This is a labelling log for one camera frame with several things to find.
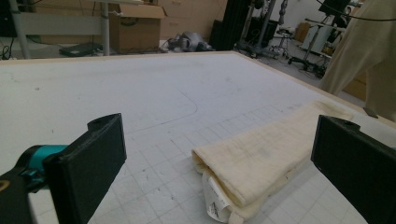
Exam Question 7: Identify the grey metal table frame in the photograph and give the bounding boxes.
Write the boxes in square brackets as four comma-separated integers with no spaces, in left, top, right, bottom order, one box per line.
[8,0,144,60]

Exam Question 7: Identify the stool with wheeled base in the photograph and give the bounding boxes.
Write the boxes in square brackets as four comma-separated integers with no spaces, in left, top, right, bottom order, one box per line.
[288,22,328,78]

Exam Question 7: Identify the grey vacuum cleaner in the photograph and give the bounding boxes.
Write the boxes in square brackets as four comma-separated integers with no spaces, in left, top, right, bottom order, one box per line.
[167,31,214,53]

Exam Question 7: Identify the stack of cardboard boxes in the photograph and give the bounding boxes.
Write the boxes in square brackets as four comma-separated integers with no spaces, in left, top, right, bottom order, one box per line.
[157,0,229,41]

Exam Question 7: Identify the black cable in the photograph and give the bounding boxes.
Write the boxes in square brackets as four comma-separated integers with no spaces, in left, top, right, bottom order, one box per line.
[316,0,396,22]

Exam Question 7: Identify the metal stand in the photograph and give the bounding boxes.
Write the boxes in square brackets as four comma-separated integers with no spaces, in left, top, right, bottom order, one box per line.
[236,0,281,60]

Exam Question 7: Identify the cardboard box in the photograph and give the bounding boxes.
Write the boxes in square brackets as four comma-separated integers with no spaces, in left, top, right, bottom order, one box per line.
[108,3,168,54]

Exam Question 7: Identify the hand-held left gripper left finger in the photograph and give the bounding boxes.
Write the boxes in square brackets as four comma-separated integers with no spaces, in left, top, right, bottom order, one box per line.
[42,112,128,224]

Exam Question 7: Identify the black flat device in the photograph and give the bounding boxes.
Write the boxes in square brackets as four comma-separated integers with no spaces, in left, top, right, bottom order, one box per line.
[59,42,104,58]

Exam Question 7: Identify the cream pants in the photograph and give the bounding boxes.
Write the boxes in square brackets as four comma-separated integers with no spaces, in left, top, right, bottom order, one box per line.
[191,99,355,224]

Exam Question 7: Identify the white care label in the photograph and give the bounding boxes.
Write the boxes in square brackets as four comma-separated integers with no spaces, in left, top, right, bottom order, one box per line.
[201,172,233,224]

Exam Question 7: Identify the black curtain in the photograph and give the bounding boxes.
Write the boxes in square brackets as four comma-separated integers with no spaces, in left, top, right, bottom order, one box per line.
[209,0,252,51]

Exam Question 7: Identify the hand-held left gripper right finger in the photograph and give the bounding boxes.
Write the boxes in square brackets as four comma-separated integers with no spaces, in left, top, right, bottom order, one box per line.
[310,114,396,224]

